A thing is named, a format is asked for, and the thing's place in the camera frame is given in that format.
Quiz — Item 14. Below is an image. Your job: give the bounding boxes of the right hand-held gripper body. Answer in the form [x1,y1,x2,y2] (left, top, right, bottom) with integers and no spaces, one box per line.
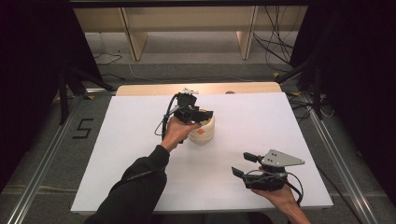
[242,148,306,192]

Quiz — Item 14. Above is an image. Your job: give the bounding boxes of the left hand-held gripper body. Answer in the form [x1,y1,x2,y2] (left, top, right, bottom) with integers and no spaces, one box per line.
[172,88,206,125]

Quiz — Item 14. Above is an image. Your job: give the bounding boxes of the cream ribbed pen holder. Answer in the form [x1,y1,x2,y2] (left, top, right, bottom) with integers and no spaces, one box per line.
[187,108,217,145]

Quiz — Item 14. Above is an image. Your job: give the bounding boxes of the person's left hand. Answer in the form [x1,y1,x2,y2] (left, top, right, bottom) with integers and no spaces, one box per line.
[160,116,202,153]

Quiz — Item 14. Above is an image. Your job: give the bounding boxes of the person's right hand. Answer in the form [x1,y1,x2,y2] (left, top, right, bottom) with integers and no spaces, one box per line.
[251,183,296,213]

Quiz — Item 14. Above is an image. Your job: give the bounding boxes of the wooden table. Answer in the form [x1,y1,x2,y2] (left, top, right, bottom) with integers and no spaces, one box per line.
[115,81,283,97]

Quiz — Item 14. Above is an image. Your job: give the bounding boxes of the person's dark trousers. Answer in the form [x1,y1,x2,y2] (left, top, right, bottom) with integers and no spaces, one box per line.
[247,212,274,224]

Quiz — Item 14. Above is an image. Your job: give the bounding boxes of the black metal stand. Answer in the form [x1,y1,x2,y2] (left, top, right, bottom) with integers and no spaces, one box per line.
[57,63,117,126]
[275,43,325,120]

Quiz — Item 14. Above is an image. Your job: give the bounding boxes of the light wooden furniture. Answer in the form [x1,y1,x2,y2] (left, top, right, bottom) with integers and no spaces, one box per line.
[74,6,309,62]

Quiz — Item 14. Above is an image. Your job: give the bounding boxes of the dark curtain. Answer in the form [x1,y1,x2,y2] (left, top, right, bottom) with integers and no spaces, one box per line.
[0,0,105,195]
[289,0,396,203]

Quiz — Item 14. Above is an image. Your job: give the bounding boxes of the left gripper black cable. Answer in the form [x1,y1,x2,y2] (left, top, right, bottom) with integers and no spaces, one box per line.
[154,93,181,138]

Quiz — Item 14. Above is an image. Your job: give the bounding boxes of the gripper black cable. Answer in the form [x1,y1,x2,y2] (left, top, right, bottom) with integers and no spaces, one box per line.
[284,172,304,206]
[154,93,181,138]

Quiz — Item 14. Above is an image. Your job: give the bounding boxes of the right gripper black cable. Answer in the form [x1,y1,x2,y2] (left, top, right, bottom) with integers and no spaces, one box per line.
[284,172,304,206]

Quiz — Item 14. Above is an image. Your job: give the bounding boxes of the aluminium floor rail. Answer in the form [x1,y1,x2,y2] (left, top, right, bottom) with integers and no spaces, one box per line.
[297,92,380,224]
[6,91,92,224]

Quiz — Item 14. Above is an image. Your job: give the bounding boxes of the tangled floor cables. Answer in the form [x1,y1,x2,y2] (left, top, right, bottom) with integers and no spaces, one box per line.
[287,91,336,120]

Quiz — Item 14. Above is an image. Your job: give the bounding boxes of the thin black floor cable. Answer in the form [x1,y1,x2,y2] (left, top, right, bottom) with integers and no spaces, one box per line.
[92,51,123,66]

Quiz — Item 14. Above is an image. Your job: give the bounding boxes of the bundle of black cables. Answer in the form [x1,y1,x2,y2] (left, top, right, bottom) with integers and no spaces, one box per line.
[251,6,301,73]

